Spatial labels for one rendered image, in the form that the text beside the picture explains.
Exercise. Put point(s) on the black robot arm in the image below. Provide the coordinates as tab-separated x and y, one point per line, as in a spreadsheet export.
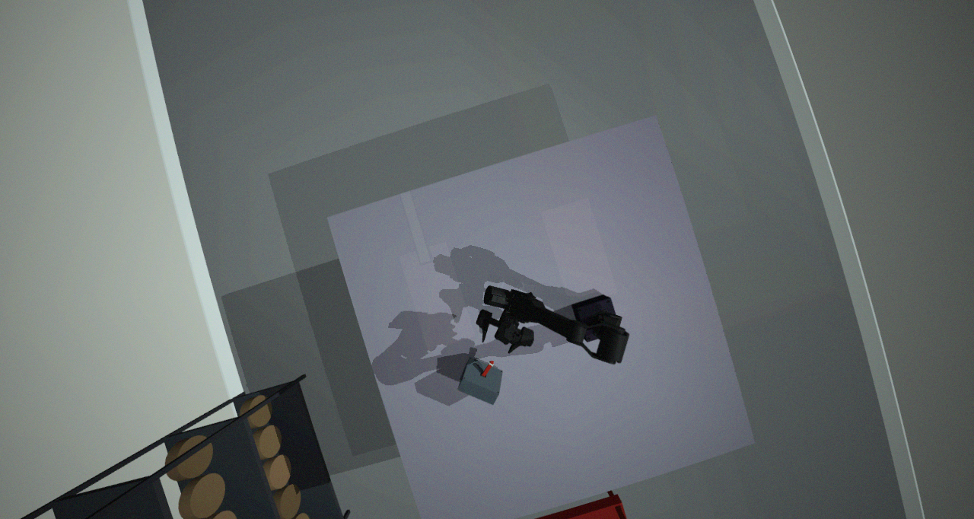
525	308

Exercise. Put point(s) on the grey sloped panel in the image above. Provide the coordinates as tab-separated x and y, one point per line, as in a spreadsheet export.
485	388

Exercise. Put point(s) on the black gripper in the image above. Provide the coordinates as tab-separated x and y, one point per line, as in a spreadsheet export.
485	318

